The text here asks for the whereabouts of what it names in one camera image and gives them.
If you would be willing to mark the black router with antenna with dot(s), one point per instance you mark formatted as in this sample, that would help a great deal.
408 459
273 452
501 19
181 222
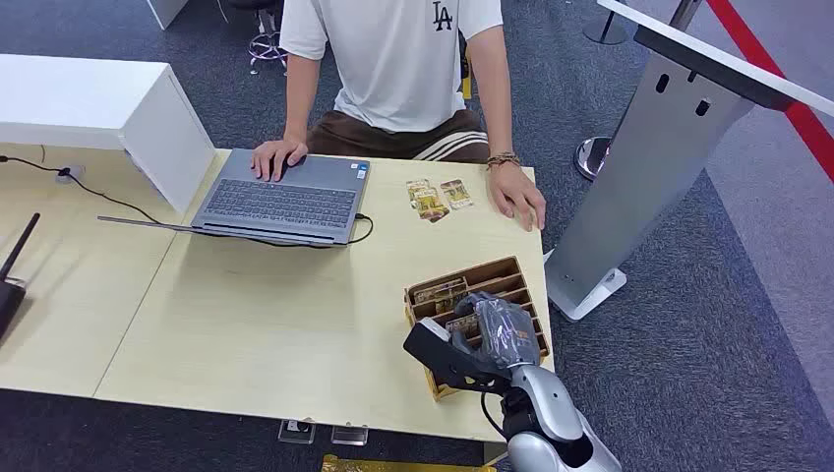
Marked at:
8 296

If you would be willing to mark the gold foil sheet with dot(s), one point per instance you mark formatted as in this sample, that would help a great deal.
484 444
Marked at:
391 466

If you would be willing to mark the person's right hand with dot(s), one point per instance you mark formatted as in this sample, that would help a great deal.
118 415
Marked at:
277 156

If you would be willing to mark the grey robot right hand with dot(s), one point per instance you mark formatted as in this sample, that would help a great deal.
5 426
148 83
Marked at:
505 332

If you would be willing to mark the person's left hand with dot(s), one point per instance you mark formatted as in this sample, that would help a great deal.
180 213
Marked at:
518 192

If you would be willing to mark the chrome stanchion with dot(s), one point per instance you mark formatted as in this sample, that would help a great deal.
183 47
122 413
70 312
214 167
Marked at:
602 32
589 159

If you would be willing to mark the yellow chair part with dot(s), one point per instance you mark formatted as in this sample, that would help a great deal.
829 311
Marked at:
466 81

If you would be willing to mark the pale wrist camera, black bracket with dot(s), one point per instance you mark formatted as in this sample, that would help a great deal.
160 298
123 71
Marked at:
433 352

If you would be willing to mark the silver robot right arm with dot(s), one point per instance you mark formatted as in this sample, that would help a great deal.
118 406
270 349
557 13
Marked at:
554 404

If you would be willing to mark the person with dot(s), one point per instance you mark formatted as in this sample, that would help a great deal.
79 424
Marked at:
397 58

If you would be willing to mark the wooden slotted card holder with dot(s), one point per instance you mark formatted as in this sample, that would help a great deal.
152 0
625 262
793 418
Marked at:
485 272

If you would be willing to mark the person's left forearm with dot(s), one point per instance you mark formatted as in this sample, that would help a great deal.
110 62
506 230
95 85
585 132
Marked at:
492 98

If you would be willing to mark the grey laptop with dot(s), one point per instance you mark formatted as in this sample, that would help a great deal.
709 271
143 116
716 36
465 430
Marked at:
286 195

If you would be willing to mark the white cabinet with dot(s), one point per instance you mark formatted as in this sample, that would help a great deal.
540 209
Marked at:
98 98

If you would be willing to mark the red barrier belt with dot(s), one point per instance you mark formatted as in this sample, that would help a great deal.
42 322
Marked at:
808 124

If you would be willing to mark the white furniture panel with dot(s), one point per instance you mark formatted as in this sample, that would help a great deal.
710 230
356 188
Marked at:
166 10

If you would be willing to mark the person's right forearm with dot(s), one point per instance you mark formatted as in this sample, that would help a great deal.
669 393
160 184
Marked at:
301 98

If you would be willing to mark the clear acrylic clip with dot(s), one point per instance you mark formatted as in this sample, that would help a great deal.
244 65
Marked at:
349 435
297 431

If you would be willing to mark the silver kiosk stand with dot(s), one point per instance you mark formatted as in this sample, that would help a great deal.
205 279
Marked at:
651 163

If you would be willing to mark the chrome stool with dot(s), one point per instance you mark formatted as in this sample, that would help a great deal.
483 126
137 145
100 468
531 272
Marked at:
267 45

